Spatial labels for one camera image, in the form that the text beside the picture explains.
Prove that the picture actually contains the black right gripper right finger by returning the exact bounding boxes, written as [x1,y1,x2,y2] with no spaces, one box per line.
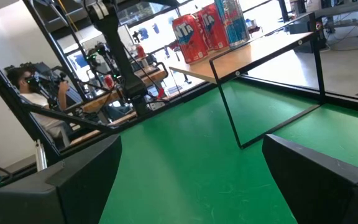
[262,133,358,224]

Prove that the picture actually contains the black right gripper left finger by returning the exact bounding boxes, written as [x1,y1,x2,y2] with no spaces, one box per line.
[0,134,123,224]

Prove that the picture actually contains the silver blue Red Bull can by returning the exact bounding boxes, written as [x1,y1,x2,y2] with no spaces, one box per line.
[213,0,251,49]

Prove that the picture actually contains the red Fanta can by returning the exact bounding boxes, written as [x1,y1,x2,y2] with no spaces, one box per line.
[172,14,210,65]
[201,2,231,52]

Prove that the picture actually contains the wooden workbench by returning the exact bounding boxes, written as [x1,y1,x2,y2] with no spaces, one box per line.
[81,67,169,125]

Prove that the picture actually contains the person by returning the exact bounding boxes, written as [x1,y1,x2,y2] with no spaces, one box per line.
[6,66,74,147]

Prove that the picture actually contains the small red can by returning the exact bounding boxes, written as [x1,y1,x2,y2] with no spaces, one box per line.
[134,43,147,60]
[103,73,115,90]

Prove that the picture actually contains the grey metal desk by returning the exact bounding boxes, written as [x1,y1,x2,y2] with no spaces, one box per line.
[309,0,358,47]

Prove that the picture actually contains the wooden shelf black metal frame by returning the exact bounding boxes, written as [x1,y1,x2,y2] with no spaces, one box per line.
[168,12,326,149]

